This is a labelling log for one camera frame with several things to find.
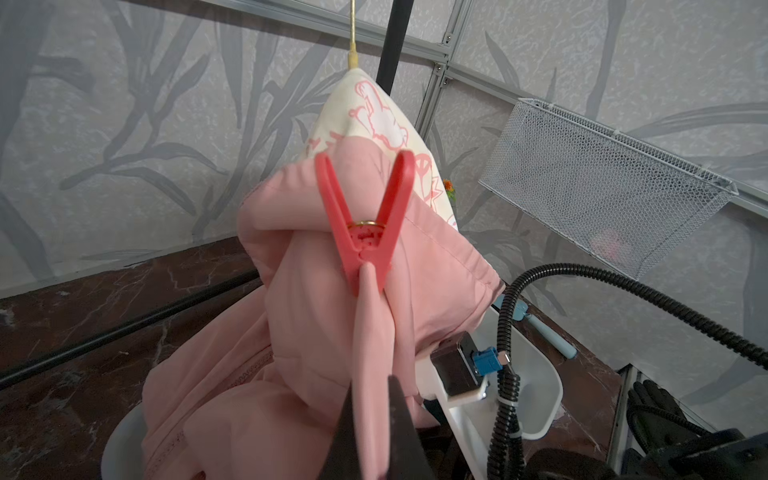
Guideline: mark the black clothes rack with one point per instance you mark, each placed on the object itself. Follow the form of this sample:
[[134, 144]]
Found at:
[[392, 48]]

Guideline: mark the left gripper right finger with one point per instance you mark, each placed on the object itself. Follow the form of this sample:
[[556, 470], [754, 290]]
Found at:
[[407, 460]]

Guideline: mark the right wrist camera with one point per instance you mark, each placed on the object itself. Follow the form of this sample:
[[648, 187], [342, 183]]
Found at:
[[462, 366]]

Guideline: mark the light blue small scoop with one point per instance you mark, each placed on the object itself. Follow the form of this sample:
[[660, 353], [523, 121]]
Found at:
[[521, 313]]

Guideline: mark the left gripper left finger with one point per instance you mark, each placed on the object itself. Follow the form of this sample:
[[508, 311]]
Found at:
[[342, 461]]

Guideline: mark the white perforated laundry basket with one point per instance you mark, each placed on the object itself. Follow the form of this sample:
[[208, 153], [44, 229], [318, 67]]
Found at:
[[122, 458]]

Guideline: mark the red clothespin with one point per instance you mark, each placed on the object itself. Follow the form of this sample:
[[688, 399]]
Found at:
[[367, 241]]

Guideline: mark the white wire mesh basket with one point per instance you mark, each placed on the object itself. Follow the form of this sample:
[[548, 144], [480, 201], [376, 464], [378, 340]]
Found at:
[[621, 200]]

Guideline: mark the potted artificial flower plant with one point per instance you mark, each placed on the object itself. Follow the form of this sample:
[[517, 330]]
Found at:
[[450, 191]]

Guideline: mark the white plastic tray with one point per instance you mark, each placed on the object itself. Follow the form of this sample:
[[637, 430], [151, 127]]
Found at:
[[519, 402]]

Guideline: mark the pink jacket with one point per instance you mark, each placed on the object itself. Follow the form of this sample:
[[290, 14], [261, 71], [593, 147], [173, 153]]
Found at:
[[258, 392]]

